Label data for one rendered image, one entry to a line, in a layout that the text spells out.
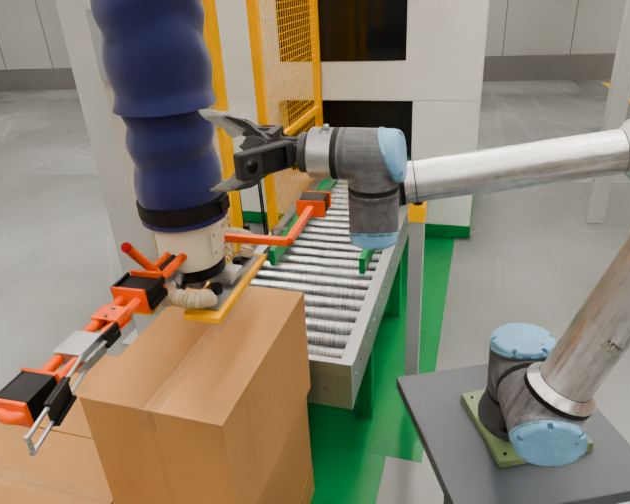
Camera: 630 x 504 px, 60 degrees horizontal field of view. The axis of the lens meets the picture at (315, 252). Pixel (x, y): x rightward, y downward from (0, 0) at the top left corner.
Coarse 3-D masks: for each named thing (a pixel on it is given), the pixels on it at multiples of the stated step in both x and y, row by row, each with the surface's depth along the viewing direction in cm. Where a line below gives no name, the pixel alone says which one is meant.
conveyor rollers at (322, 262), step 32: (320, 224) 319; (288, 256) 283; (320, 256) 286; (352, 256) 281; (288, 288) 257; (320, 288) 253; (352, 288) 257; (320, 320) 229; (352, 320) 232; (320, 352) 211
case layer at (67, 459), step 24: (72, 384) 201; (72, 408) 190; (0, 432) 181; (24, 432) 181; (72, 432) 180; (0, 456) 172; (24, 456) 171; (48, 456) 171; (72, 456) 170; (96, 456) 170; (288, 456) 180; (0, 480) 164; (24, 480) 163; (48, 480) 163; (72, 480) 162; (96, 480) 162; (288, 480) 182
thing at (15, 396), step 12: (24, 372) 95; (36, 372) 94; (48, 372) 94; (12, 384) 92; (24, 384) 92; (36, 384) 92; (48, 384) 92; (0, 396) 89; (12, 396) 89; (24, 396) 89; (36, 396) 90; (48, 396) 92; (12, 408) 88; (24, 408) 87; (36, 408) 90
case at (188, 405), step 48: (144, 336) 157; (192, 336) 156; (240, 336) 155; (288, 336) 164; (96, 384) 139; (144, 384) 138; (192, 384) 137; (240, 384) 137; (288, 384) 168; (96, 432) 141; (144, 432) 134; (192, 432) 129; (240, 432) 135; (288, 432) 173; (144, 480) 144; (192, 480) 138; (240, 480) 138
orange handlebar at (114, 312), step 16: (304, 224) 150; (240, 240) 143; (256, 240) 142; (272, 240) 140; (288, 240) 140; (112, 304) 116; (128, 304) 115; (96, 320) 111; (112, 320) 110; (128, 320) 114; (48, 368) 98; (64, 368) 97; (0, 416) 88; (16, 416) 87
